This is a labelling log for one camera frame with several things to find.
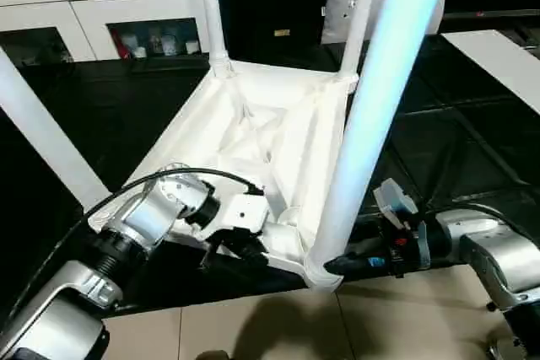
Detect light grey cushion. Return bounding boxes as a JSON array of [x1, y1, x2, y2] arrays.
[[320, 0, 446, 46]]

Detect white sideboard with glass doors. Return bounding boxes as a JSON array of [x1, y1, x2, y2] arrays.
[[0, 0, 212, 64]]

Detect white plastic table top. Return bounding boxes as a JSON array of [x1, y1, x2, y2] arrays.
[[86, 59, 359, 293]]

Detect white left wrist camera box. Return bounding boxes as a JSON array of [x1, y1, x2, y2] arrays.
[[196, 193, 271, 247]]

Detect white flat board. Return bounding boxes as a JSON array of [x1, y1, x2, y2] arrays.
[[440, 29, 540, 116]]

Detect black cabinet with yellow label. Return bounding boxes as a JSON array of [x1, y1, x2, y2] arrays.
[[213, 0, 334, 62]]

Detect white plastic table leg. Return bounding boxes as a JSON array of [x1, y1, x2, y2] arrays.
[[0, 46, 114, 213], [336, 0, 383, 83], [196, 0, 234, 78], [311, 0, 456, 268]]

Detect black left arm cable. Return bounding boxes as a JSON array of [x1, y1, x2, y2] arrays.
[[0, 168, 267, 319]]

